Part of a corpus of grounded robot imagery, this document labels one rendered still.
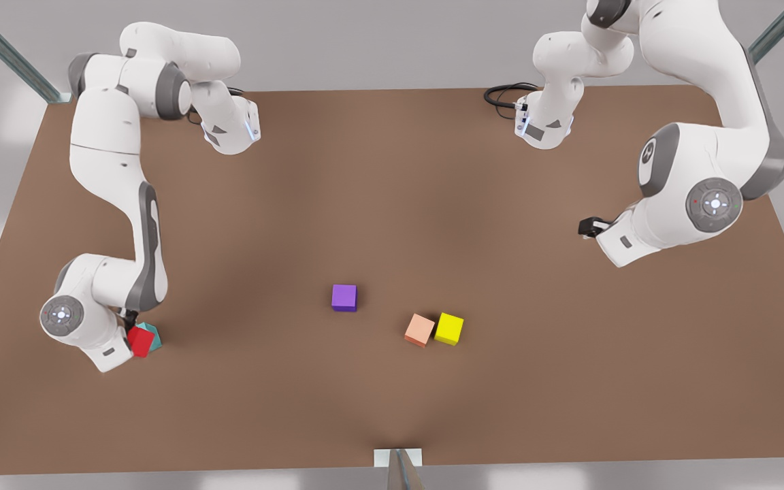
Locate red wooden cube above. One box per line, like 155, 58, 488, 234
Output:
127, 326, 156, 359

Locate teal blue wooden cube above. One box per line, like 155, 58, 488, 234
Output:
135, 323, 163, 353

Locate yellow wooden cube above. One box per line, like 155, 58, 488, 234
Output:
434, 312, 465, 346

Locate salmon orange wooden cube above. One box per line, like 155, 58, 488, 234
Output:
404, 313, 436, 348

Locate purple wooden cube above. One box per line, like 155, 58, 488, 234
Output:
331, 284, 358, 313

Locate black cable loop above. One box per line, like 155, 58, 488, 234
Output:
484, 82, 542, 112
185, 86, 247, 127

